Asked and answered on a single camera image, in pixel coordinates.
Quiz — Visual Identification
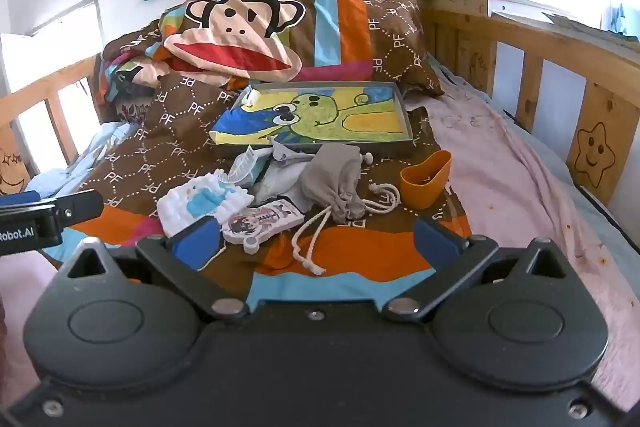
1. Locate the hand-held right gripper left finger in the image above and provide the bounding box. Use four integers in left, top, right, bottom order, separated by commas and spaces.
52, 218, 249, 320

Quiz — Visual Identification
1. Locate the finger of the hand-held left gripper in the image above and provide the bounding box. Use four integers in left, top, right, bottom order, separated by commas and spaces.
52, 189, 104, 223
0, 191, 42, 208

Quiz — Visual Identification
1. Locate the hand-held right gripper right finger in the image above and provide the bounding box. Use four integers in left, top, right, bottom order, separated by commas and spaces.
382, 218, 583, 323

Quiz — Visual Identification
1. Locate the white blue muslin cloth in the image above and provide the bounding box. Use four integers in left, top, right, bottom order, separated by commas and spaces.
156, 172, 255, 238

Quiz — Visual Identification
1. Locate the orange silicone cup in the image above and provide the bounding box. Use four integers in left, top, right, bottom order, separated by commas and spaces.
400, 151, 453, 209

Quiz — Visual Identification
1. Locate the pink cartoon figure card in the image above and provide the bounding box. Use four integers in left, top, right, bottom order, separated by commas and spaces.
221, 201, 305, 255

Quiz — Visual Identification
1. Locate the white teal u-shaped toothbrush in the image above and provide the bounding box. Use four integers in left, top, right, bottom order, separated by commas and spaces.
227, 146, 273, 185

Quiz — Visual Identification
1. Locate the pale printed cloth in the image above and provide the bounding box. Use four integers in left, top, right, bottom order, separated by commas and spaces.
252, 161, 307, 208

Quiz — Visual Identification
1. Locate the grey drawstring pouch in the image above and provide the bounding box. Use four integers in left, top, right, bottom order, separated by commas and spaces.
292, 144, 402, 276

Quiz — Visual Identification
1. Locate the grey tray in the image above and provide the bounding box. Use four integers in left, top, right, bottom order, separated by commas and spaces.
235, 81, 417, 160

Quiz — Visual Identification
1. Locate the grey cloth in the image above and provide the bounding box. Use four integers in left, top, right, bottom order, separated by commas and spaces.
267, 137, 323, 165

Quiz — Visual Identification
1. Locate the light blue blanket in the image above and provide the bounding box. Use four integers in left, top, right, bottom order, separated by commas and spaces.
22, 119, 133, 200

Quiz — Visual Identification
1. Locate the monkey print striped quilt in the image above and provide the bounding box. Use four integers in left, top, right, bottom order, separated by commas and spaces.
65, 0, 473, 308

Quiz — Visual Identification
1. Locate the window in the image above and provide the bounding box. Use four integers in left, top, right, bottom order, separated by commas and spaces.
0, 0, 103, 108

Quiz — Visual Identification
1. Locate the brown dotted-print pillow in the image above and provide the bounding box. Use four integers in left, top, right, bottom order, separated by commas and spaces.
362, 0, 446, 98

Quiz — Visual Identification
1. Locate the wooden bed frame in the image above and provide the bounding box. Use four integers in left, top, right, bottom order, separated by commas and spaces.
0, 0, 640, 208

